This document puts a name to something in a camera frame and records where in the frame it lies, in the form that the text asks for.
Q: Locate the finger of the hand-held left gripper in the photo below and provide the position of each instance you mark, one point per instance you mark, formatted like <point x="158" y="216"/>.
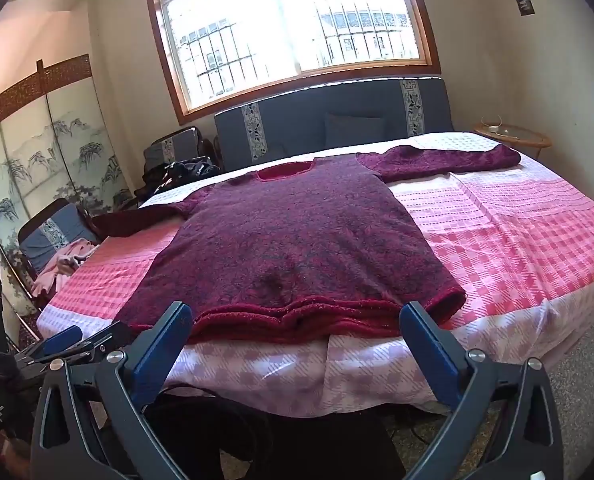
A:
<point x="104" y="337"/>
<point x="62" y="338"/>

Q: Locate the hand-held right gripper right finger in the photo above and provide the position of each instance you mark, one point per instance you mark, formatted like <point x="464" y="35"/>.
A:
<point x="434" y="360"/>

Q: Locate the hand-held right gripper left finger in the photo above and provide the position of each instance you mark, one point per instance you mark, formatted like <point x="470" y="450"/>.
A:
<point x="149" y="367"/>

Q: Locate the maroon floral sweater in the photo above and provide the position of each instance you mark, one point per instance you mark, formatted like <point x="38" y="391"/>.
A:
<point x="302" y="240"/>

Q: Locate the pale pink cloth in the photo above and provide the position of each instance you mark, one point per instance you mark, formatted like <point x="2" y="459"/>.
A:
<point x="57" y="266"/>

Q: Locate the wooden armchair with grey cushion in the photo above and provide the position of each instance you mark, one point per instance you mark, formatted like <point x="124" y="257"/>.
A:
<point x="177" y="146"/>
<point x="44" y="237"/>

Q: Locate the bed with pink checked sheet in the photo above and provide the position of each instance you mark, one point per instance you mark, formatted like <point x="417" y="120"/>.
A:
<point x="502" y="240"/>

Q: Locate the painted folding screen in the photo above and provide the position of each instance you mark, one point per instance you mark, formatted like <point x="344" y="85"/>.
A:
<point x="37" y="150"/>

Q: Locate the black clothing pile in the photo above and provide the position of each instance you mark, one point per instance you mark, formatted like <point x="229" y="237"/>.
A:
<point x="187" y="170"/>

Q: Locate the small white object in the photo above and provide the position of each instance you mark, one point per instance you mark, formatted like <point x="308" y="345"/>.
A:
<point x="502" y="130"/>

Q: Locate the round wooden side table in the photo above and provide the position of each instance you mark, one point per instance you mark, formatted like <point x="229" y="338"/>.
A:
<point x="522" y="136"/>

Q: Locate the grey throw pillow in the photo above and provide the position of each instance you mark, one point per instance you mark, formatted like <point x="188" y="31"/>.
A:
<point x="354" y="130"/>

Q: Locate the wooden framed window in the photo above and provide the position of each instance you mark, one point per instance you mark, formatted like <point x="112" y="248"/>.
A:
<point x="237" y="25"/>

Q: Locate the dark wall plaque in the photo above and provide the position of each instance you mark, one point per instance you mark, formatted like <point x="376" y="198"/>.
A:
<point x="524" y="2"/>

